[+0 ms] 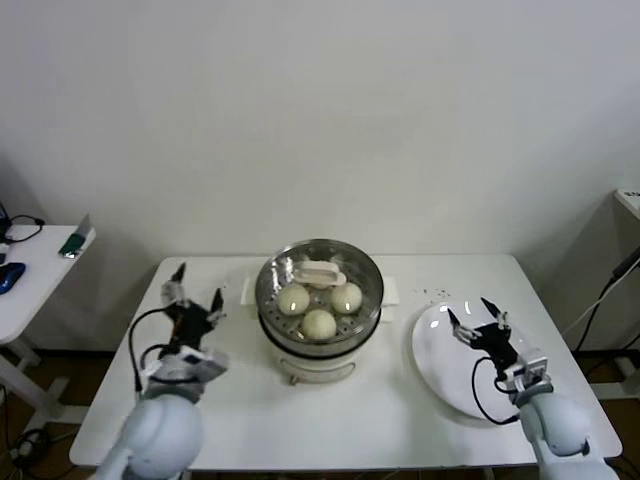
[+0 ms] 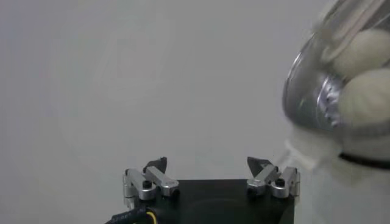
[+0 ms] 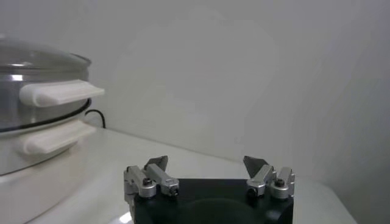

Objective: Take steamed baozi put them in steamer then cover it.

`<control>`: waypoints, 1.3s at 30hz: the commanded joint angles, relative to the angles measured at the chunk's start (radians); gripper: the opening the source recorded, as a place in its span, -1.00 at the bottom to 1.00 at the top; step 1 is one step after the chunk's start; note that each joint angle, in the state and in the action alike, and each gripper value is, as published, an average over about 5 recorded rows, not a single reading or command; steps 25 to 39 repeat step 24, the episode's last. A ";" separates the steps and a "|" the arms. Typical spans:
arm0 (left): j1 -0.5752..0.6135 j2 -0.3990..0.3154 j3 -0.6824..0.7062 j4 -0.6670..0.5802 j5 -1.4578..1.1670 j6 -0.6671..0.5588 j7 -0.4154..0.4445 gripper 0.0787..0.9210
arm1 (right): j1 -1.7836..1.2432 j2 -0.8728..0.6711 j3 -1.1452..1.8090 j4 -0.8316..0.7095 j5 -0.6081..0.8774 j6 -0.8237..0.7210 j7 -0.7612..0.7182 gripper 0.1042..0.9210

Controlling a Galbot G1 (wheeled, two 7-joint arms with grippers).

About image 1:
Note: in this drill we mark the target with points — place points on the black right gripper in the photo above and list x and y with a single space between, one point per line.
495 342

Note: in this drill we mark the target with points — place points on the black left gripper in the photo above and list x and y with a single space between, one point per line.
192 325

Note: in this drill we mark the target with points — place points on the white steamed baozi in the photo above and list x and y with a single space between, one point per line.
346 298
319 325
293 301

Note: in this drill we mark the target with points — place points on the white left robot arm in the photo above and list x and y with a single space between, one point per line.
160 435

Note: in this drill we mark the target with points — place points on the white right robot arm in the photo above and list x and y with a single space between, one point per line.
560 430

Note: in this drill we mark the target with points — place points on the stainless steel steamer basket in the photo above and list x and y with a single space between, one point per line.
270 320

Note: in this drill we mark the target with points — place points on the white round plate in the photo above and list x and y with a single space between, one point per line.
445 370

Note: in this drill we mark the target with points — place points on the scattered dark crumbs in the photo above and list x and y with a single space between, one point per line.
430 292

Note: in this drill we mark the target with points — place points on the white electric pot base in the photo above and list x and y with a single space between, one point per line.
315 367

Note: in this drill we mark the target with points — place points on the white side table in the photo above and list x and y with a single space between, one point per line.
35 280

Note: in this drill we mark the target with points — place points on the blue computer mouse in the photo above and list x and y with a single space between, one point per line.
10 277

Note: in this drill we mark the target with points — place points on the dark laptop screen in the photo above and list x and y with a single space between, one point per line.
2 217

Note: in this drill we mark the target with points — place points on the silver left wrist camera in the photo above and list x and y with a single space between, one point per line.
205 362

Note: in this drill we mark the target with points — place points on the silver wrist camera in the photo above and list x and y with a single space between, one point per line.
205 362
530 367

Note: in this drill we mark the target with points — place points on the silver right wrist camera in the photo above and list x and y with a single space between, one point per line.
530 367

